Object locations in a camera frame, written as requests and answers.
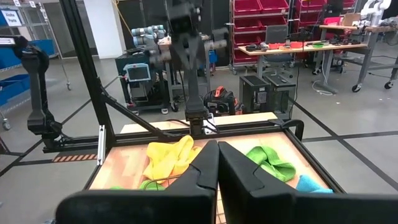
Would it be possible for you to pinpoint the blue microfiber towel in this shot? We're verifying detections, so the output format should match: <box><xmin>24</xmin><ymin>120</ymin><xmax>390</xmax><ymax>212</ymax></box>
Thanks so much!
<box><xmin>295</xmin><ymin>174</ymin><xmax>334</xmax><ymax>194</ymax></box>

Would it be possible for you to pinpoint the grey office chair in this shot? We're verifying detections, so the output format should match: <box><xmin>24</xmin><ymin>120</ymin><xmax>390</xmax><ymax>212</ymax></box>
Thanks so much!
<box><xmin>263</xmin><ymin>24</ymin><xmax>296</xmax><ymax>77</ymax></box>

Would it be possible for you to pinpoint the metal wire shelf cart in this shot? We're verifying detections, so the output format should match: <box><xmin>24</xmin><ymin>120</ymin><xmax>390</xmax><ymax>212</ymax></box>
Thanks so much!
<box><xmin>0</xmin><ymin>0</ymin><xmax>73</xmax><ymax>131</ymax></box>

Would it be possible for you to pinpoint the grey blue collaborative robot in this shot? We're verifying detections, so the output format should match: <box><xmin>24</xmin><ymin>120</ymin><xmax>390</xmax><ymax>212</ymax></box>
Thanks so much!
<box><xmin>130</xmin><ymin>24</ymin><xmax>229</xmax><ymax>65</ymax></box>

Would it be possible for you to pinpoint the black table clamp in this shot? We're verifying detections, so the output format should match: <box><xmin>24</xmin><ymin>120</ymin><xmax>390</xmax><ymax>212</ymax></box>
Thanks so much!
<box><xmin>267</xmin><ymin>118</ymin><xmax>305</xmax><ymax>141</ymax></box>

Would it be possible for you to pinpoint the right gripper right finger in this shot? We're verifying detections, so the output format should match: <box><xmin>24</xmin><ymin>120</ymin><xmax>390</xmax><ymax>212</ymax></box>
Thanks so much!
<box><xmin>218</xmin><ymin>141</ymin><xmax>398</xmax><ymax>224</ymax></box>

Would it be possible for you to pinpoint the robot teach pendant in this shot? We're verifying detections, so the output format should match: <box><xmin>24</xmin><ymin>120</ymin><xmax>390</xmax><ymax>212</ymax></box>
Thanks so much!
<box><xmin>123</xmin><ymin>63</ymin><xmax>152</xmax><ymax>83</ymax></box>

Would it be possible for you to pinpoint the orange black shop vacuum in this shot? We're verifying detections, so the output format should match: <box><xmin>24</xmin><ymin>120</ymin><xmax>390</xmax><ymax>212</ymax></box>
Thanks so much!
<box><xmin>203</xmin><ymin>86</ymin><xmax>245</xmax><ymax>118</ymax></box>

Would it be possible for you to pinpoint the yellow cable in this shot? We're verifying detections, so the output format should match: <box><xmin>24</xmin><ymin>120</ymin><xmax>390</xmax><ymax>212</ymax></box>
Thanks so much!
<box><xmin>112</xmin><ymin>0</ymin><xmax>134</xmax><ymax>37</ymax></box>

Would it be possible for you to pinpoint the black aluminium extrusion frame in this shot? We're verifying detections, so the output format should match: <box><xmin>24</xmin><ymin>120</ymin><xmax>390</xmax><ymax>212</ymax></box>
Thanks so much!
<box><xmin>42</xmin><ymin>0</ymin><xmax>346</xmax><ymax>194</ymax></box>

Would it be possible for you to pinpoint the cardboard box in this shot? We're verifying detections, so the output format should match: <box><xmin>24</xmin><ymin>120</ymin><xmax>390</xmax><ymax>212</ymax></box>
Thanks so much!
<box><xmin>341</xmin><ymin>12</ymin><xmax>361</xmax><ymax>27</ymax></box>

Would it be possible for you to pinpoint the hazard striped floor strip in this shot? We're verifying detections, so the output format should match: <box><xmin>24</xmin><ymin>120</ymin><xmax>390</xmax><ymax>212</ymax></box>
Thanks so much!
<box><xmin>52</xmin><ymin>153</ymin><xmax>98</xmax><ymax>163</ymax></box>

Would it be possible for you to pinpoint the rack of red bins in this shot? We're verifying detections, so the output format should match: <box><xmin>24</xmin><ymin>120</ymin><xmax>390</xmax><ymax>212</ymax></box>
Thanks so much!
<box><xmin>229</xmin><ymin>0</ymin><xmax>295</xmax><ymax>68</ymax></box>
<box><xmin>294</xmin><ymin>0</ymin><xmax>357</xmax><ymax>29</ymax></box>

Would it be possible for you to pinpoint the silver metal bracket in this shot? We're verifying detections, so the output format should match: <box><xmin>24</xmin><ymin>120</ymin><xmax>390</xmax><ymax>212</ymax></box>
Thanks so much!
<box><xmin>97</xmin><ymin>124</ymin><xmax>106</xmax><ymax>166</ymax></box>

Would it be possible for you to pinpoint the orange microfiber towel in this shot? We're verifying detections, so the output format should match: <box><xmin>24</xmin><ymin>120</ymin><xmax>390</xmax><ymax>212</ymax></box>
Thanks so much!
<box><xmin>142</xmin><ymin>134</ymin><xmax>203</xmax><ymax>184</ymax></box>

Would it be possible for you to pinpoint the white robot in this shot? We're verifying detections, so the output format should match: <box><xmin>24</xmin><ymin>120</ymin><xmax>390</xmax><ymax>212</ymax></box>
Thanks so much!
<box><xmin>360</xmin><ymin>0</ymin><xmax>392</xmax><ymax>26</ymax></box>

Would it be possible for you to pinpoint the green microfiber towel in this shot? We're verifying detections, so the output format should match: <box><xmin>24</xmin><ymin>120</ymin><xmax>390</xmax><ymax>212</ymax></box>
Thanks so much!
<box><xmin>108</xmin><ymin>179</ymin><xmax>167</xmax><ymax>191</ymax></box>
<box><xmin>245</xmin><ymin>145</ymin><xmax>297</xmax><ymax>183</ymax></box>

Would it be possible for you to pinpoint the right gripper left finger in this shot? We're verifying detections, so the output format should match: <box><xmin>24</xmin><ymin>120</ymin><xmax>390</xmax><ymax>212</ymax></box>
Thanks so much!
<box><xmin>55</xmin><ymin>140</ymin><xmax>221</xmax><ymax>224</ymax></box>

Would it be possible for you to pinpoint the dark wheeled cart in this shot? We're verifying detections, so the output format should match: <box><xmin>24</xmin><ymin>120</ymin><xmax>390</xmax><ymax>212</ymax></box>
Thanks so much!
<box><xmin>114</xmin><ymin>52</ymin><xmax>170</xmax><ymax>115</ymax></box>

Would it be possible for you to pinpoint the red storage bin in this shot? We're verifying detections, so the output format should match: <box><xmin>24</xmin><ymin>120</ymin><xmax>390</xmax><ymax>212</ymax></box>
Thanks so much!
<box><xmin>259</xmin><ymin>15</ymin><xmax>287</xmax><ymax>27</ymax></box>
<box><xmin>323</xmin><ymin>16</ymin><xmax>343</xmax><ymax>26</ymax></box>
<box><xmin>259</xmin><ymin>0</ymin><xmax>289</xmax><ymax>13</ymax></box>
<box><xmin>233</xmin><ymin>0</ymin><xmax>262</xmax><ymax>16</ymax></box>
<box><xmin>233</xmin><ymin>33</ymin><xmax>261</xmax><ymax>47</ymax></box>
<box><xmin>233</xmin><ymin>17</ymin><xmax>261</xmax><ymax>32</ymax></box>

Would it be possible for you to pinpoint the wooden top workbench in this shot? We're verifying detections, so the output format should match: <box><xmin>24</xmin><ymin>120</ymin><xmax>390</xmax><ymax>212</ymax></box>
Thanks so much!
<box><xmin>319</xmin><ymin>24</ymin><xmax>398</xmax><ymax>93</ymax></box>
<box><xmin>238</xmin><ymin>42</ymin><xmax>369</xmax><ymax>94</ymax></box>

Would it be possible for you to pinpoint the white cable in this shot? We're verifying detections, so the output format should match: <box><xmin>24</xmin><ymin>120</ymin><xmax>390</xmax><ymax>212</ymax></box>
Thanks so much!
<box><xmin>312</xmin><ymin>49</ymin><xmax>335</xmax><ymax>96</ymax></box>

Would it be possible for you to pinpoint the white printed sign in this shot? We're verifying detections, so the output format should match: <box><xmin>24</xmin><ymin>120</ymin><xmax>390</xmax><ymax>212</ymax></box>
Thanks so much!
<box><xmin>0</xmin><ymin>9</ymin><xmax>23</xmax><ymax>27</ymax></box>

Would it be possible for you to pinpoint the black computer tower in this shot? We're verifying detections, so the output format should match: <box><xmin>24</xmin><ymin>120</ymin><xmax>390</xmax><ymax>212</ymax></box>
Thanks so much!
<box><xmin>238</xmin><ymin>75</ymin><xmax>271</xmax><ymax>114</ymax></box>
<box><xmin>264</xmin><ymin>73</ymin><xmax>297</xmax><ymax>121</ymax></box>

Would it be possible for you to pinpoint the blue storage bin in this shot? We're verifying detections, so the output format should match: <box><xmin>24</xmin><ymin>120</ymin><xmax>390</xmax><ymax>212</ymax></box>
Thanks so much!
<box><xmin>29</xmin><ymin>39</ymin><xmax>56</xmax><ymax>58</ymax></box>
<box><xmin>0</xmin><ymin>73</ymin><xmax>31</xmax><ymax>106</ymax></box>

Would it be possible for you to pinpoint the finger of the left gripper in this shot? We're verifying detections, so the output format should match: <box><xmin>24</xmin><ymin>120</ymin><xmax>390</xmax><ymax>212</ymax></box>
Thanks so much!
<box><xmin>188</xmin><ymin>39</ymin><xmax>203</xmax><ymax>69</ymax></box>
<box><xmin>172</xmin><ymin>40</ymin><xmax>189</xmax><ymax>69</ymax></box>

